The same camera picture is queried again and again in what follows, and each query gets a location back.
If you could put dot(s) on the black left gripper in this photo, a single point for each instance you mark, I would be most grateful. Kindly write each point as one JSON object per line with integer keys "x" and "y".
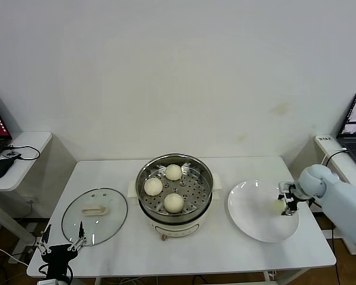
{"x": 59, "y": 258}

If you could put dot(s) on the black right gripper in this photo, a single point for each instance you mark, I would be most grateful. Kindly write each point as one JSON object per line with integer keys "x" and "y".
{"x": 291, "y": 200}

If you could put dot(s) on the white steamed baozi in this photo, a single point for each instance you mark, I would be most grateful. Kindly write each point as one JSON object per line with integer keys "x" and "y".
{"x": 277, "y": 207}
{"x": 174, "y": 203}
{"x": 153, "y": 187}
{"x": 173, "y": 172}

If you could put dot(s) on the round glass pot lid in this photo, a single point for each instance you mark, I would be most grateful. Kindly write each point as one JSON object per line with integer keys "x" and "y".
{"x": 95, "y": 210}

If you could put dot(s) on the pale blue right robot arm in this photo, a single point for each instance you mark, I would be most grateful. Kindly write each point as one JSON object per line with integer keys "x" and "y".
{"x": 341, "y": 207}

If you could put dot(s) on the stainless steel steamer basket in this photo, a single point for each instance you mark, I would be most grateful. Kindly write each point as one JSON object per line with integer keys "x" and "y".
{"x": 193, "y": 190}

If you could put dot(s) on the white round plate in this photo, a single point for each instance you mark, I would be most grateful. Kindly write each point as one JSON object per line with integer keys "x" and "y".
{"x": 255, "y": 219}

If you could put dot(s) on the small QR code tag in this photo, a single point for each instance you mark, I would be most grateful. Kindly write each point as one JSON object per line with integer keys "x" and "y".
{"x": 12, "y": 154}

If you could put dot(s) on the cream electric cooker pot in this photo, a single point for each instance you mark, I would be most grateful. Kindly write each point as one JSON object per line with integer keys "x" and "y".
{"x": 178, "y": 228}

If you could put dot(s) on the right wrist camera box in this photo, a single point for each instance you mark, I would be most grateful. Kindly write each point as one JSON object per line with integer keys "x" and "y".
{"x": 286, "y": 187}

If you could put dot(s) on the white wall socket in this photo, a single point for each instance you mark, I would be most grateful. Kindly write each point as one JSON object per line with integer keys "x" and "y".
{"x": 30, "y": 202}

